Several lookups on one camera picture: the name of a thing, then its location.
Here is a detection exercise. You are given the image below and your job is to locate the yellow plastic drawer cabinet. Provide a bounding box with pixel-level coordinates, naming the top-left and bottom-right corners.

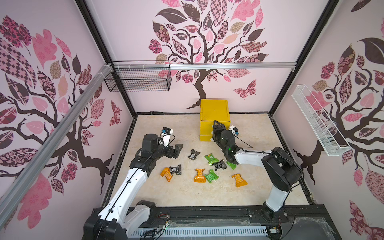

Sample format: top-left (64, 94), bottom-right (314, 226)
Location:
top-left (200, 99), bottom-right (231, 142)

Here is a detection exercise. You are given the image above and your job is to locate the black cookie packet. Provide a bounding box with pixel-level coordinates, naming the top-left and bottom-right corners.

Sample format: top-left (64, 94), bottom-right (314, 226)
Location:
top-left (169, 164), bottom-right (182, 175)
top-left (213, 160), bottom-right (228, 172)
top-left (188, 149), bottom-right (201, 161)

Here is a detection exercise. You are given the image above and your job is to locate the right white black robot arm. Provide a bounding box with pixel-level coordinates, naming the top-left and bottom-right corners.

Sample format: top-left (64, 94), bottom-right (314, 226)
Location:
top-left (212, 121), bottom-right (304, 223)

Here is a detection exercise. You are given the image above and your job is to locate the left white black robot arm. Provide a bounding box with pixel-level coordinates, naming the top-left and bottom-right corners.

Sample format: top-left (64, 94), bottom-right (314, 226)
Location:
top-left (82, 130), bottom-right (183, 240)

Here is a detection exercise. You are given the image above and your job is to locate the orange cookie packet left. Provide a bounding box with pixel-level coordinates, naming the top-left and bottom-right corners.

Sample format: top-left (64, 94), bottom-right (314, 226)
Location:
top-left (161, 167), bottom-right (173, 182)

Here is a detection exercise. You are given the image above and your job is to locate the orange cookie packet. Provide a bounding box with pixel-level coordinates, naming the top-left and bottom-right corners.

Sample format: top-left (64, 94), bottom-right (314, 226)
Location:
top-left (231, 174), bottom-right (248, 188)
top-left (194, 169), bottom-right (207, 183)
top-left (161, 167), bottom-right (173, 182)

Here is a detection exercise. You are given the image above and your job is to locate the green cookie packet upper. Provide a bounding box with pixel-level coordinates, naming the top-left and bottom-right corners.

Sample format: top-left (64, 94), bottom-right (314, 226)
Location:
top-left (205, 154), bottom-right (220, 166)

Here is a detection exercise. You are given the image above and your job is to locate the green cookie packet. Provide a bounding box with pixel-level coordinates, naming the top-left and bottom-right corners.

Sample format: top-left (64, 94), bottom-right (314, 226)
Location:
top-left (227, 161), bottom-right (237, 170)
top-left (205, 169), bottom-right (219, 184)
top-left (205, 154), bottom-right (220, 166)

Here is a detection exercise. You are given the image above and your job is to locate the orange cookie packet centre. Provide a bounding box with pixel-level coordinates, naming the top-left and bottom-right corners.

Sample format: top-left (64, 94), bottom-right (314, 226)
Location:
top-left (194, 169), bottom-right (207, 183)

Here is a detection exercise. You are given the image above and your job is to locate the green cookie packet right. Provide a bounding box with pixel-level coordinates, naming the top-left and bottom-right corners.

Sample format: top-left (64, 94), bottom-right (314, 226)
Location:
top-left (227, 161), bottom-right (237, 170)

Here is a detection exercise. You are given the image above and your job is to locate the green cookie packet centre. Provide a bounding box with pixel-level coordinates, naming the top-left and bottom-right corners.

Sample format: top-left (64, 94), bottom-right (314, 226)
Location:
top-left (205, 169), bottom-right (219, 184)

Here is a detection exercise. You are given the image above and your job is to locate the orange cookie packet right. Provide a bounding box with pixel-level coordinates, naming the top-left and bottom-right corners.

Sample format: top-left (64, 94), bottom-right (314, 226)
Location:
top-left (231, 174), bottom-right (248, 188)

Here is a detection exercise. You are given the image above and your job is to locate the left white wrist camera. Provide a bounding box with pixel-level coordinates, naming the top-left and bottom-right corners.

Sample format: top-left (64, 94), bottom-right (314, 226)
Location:
top-left (160, 127), bottom-right (173, 147)

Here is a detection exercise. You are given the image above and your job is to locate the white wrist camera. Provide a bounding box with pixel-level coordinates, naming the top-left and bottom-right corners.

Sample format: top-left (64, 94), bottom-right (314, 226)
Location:
top-left (160, 127), bottom-right (173, 147)
top-left (229, 126), bottom-right (239, 137)

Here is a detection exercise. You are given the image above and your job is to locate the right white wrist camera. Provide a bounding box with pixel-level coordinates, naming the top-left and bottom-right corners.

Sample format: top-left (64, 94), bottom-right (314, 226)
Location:
top-left (229, 126), bottom-right (239, 137)

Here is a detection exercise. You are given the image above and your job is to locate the aluminium rail back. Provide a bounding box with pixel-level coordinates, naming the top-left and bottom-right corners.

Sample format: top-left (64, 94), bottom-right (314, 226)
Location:
top-left (114, 61), bottom-right (297, 71)

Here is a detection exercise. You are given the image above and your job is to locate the aluminium rail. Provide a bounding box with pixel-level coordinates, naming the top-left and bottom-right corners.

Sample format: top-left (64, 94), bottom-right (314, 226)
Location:
top-left (114, 61), bottom-right (297, 71)
top-left (1, 63), bottom-right (113, 228)

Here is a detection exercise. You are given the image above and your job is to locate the white slotted cable duct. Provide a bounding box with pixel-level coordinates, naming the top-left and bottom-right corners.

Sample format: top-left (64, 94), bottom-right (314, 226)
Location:
top-left (127, 226), bottom-right (268, 240)

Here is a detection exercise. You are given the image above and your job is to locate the black wire basket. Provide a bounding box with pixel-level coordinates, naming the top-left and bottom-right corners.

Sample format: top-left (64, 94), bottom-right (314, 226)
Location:
top-left (105, 60), bottom-right (172, 93)

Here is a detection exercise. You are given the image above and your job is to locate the white wire shelf basket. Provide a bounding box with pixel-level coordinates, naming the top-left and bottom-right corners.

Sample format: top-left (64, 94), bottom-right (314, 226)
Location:
top-left (292, 85), bottom-right (352, 157)

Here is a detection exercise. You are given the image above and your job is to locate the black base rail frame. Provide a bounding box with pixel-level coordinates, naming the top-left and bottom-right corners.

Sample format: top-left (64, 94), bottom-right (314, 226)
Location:
top-left (128, 205), bottom-right (341, 240)

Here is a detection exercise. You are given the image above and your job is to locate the aluminium rail left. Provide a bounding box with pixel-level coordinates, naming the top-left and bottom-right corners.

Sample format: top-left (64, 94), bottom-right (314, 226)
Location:
top-left (1, 63), bottom-right (113, 228)

